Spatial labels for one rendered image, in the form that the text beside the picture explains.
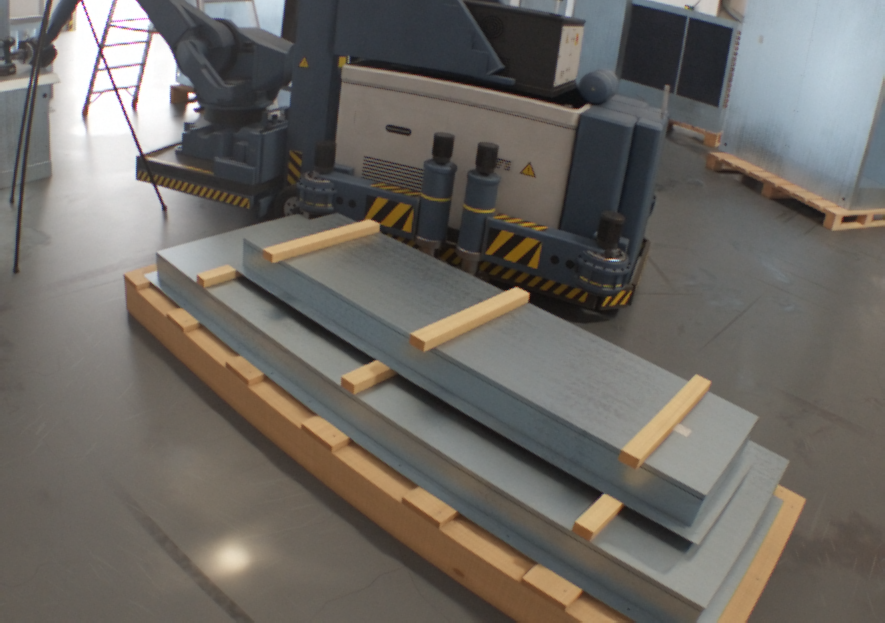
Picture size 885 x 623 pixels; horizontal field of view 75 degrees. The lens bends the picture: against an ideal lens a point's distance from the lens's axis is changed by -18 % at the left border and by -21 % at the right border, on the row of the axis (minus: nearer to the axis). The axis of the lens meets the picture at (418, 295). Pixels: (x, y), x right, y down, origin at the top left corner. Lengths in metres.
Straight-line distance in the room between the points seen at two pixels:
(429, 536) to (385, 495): 0.15
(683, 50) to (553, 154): 5.39
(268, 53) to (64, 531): 2.68
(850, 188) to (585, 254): 3.98
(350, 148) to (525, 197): 0.80
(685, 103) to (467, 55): 5.36
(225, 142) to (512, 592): 2.71
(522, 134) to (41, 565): 2.26
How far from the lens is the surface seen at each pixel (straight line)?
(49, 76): 4.29
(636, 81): 8.21
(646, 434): 1.59
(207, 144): 3.64
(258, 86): 3.73
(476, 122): 2.84
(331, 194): 2.96
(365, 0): 3.09
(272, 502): 1.84
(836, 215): 5.93
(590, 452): 1.62
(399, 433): 1.73
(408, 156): 2.98
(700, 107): 8.00
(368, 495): 1.76
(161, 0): 3.75
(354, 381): 1.80
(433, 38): 2.95
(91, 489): 1.91
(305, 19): 3.25
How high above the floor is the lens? 1.28
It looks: 26 degrees down
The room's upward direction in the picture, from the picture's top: 8 degrees clockwise
